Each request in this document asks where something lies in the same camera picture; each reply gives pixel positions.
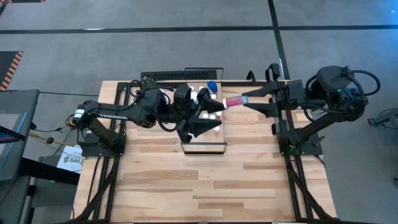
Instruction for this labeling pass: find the blue capped bottle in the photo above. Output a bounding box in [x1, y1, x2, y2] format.
[206, 80, 218, 95]

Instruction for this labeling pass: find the black mat orange striped edge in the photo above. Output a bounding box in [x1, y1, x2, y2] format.
[0, 50, 25, 92]

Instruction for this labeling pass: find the black aluminium table frame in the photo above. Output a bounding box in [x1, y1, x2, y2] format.
[73, 80, 340, 224]

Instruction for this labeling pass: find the black stand leg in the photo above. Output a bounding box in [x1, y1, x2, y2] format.
[367, 108, 398, 127]

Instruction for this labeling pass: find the black frame wooden shelf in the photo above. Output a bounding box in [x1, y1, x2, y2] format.
[181, 67, 228, 155]

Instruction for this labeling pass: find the tall green cactus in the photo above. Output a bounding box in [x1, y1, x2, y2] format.
[139, 77, 159, 91]

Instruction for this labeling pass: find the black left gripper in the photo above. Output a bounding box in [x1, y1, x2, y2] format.
[169, 83, 227, 144]

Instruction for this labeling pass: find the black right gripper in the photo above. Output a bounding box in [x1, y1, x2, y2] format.
[242, 63, 308, 135]

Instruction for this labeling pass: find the white printed paper sheet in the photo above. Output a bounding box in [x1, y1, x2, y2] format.
[57, 145, 84, 174]

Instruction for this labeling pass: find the black perforated strip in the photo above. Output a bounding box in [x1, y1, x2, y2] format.
[140, 70, 218, 81]

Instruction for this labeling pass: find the grey side cabinet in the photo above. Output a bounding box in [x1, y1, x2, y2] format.
[0, 89, 40, 224]

